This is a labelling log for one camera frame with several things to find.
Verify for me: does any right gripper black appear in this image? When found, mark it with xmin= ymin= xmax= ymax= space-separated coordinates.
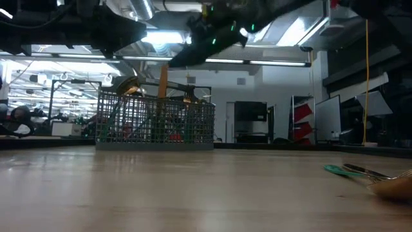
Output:
xmin=169 ymin=0 xmax=268 ymax=68

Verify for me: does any gold spoon green handle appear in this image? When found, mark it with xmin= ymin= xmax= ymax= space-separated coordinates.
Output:
xmin=115 ymin=75 xmax=142 ymax=97
xmin=323 ymin=164 xmax=412 ymax=201

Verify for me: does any grey mesh cutlery caddy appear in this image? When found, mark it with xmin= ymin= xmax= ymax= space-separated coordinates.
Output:
xmin=95 ymin=76 xmax=216 ymax=151

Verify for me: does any gold fork green handle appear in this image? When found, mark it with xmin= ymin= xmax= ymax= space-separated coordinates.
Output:
xmin=389 ymin=169 xmax=412 ymax=181

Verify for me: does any long ceiling light strip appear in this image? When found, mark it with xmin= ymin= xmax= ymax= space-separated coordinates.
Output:
xmin=0 ymin=53 xmax=312 ymax=68

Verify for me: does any black cabinet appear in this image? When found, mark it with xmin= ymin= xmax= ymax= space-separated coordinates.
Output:
xmin=234 ymin=101 xmax=268 ymax=144

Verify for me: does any red bin shelf rack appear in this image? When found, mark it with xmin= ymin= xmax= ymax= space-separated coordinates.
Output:
xmin=290 ymin=95 xmax=315 ymax=146

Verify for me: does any black metal gantry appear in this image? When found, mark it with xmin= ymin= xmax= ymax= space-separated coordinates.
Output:
xmin=48 ymin=79 xmax=102 ymax=121

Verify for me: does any white whiteboard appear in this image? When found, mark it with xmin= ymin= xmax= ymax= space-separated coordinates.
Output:
xmin=314 ymin=95 xmax=342 ymax=130

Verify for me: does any white box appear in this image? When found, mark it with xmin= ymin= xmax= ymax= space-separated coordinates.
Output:
xmin=51 ymin=121 xmax=83 ymax=137

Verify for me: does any tilted white panel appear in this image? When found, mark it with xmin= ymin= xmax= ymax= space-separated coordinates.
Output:
xmin=355 ymin=90 xmax=394 ymax=117

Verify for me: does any person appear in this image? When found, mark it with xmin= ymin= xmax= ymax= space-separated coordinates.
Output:
xmin=0 ymin=104 xmax=36 ymax=138

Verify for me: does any silver ventilation duct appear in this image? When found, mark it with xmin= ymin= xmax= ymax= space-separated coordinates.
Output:
xmin=106 ymin=0 xmax=155 ymax=22

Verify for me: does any yellow hanging cable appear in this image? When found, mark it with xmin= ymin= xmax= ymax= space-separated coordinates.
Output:
xmin=362 ymin=19 xmax=370 ymax=146

